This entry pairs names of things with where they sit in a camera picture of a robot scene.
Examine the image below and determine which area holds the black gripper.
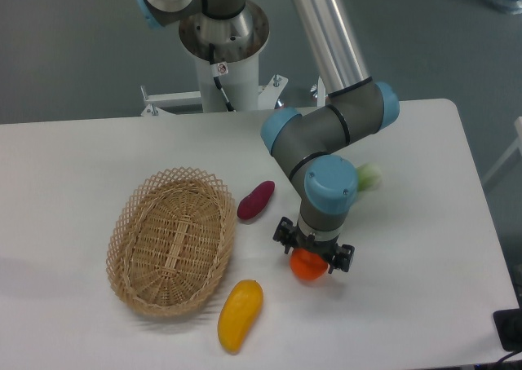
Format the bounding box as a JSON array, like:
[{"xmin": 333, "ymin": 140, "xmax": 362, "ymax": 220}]
[{"xmin": 272, "ymin": 217, "xmax": 355, "ymax": 274}]

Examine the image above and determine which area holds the purple sweet potato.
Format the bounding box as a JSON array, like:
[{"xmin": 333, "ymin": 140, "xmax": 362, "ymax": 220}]
[{"xmin": 237, "ymin": 180, "xmax": 276, "ymax": 220}]

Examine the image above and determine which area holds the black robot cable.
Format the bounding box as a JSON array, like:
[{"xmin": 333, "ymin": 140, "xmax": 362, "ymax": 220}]
[{"xmin": 208, "ymin": 42, "xmax": 237, "ymax": 112}]

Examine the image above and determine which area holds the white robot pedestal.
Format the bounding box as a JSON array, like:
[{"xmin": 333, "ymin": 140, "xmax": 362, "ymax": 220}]
[{"xmin": 140, "ymin": 0, "xmax": 289, "ymax": 117}]

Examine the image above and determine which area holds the white frame at right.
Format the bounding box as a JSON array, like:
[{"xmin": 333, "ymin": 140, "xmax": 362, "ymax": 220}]
[{"xmin": 481, "ymin": 117, "xmax": 521, "ymax": 192}]

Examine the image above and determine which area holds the orange fruit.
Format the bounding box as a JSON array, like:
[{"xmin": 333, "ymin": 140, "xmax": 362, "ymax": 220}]
[{"xmin": 290, "ymin": 248, "xmax": 329, "ymax": 281}]

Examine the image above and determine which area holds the yellow mango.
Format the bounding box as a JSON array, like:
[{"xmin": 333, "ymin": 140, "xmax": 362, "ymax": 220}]
[{"xmin": 217, "ymin": 280, "xmax": 263, "ymax": 354}]

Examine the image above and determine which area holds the woven wicker basket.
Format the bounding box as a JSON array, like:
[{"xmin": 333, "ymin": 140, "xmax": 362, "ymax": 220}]
[{"xmin": 106, "ymin": 167, "xmax": 236, "ymax": 317}]

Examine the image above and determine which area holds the green bok choy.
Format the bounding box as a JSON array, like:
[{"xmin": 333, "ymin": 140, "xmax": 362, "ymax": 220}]
[{"xmin": 355, "ymin": 163, "xmax": 383, "ymax": 202}]

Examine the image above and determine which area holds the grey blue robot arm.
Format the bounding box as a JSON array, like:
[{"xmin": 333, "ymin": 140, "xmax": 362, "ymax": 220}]
[{"xmin": 136, "ymin": 0, "xmax": 400, "ymax": 271}]

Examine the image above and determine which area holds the black device at edge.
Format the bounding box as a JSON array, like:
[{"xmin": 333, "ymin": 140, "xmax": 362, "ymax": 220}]
[{"xmin": 493, "ymin": 309, "xmax": 521, "ymax": 351}]

